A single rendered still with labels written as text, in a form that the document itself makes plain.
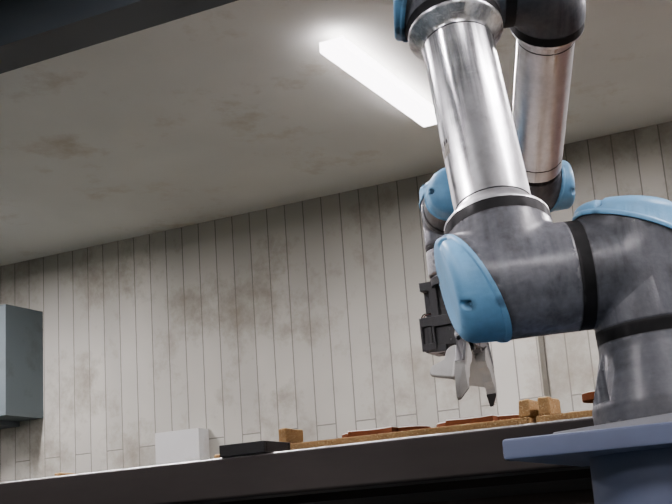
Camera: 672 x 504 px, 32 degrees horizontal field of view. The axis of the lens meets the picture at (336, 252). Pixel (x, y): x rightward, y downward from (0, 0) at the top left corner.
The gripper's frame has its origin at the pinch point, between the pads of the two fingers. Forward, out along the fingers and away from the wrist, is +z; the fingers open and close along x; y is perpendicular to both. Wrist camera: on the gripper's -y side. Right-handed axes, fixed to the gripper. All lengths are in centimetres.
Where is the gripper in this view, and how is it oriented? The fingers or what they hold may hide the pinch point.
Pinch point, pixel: (481, 403)
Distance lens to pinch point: 177.7
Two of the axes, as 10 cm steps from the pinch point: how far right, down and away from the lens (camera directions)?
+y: -8.9, 1.9, 4.0
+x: -4.4, -1.9, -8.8
